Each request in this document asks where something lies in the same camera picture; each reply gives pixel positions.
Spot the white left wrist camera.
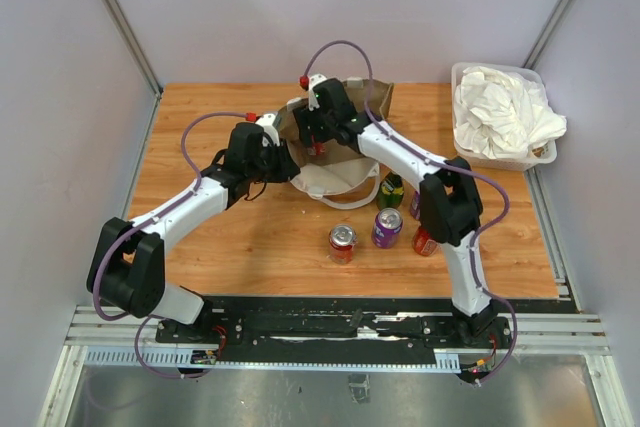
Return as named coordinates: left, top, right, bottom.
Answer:
left=256, top=112, right=280, bottom=145

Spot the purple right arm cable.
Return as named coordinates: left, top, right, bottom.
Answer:
left=298, top=40, right=519, bottom=388

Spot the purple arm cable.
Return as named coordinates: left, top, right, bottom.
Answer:
left=92, top=110, right=259, bottom=381
left=298, top=40, right=519, bottom=388

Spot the white plastic basket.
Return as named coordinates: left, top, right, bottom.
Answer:
left=450, top=61, right=559, bottom=168

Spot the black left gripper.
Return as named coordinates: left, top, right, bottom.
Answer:
left=248, top=138, right=302, bottom=184

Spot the green glass bottle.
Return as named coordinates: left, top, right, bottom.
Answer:
left=376, top=171, right=405, bottom=210

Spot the aluminium frame post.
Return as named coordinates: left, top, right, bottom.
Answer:
left=522, top=0, right=576, bottom=70
left=101, top=0, right=163, bottom=98

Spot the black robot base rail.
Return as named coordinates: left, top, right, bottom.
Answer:
left=155, top=296, right=513, bottom=368

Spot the aluminium frame post left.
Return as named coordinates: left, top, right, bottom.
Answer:
left=101, top=0, right=163, bottom=98

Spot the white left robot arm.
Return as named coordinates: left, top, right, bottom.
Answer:
left=86, top=114, right=299, bottom=343

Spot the aluminium frame post right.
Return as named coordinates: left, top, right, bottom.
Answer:
left=522, top=0, right=576, bottom=70

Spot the purple Fanta can front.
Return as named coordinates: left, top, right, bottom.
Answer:
left=371, top=208, right=403, bottom=249

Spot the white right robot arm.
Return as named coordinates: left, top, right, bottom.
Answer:
left=293, top=74, right=495, bottom=347

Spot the white crumpled cloth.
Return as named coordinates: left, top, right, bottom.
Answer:
left=458, top=65, right=568, bottom=160

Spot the burlap canvas tote bag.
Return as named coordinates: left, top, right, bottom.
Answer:
left=276, top=77, right=395, bottom=210

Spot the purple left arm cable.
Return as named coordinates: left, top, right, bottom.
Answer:
left=92, top=110, right=259, bottom=381

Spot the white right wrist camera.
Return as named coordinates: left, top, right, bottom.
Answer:
left=299, top=74, right=327, bottom=111

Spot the purple fanta can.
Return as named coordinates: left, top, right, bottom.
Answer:
left=409, top=191, right=420, bottom=220
left=371, top=208, right=403, bottom=249

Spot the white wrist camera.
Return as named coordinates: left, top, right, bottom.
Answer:
left=256, top=112, right=280, bottom=145
left=299, top=74, right=327, bottom=111

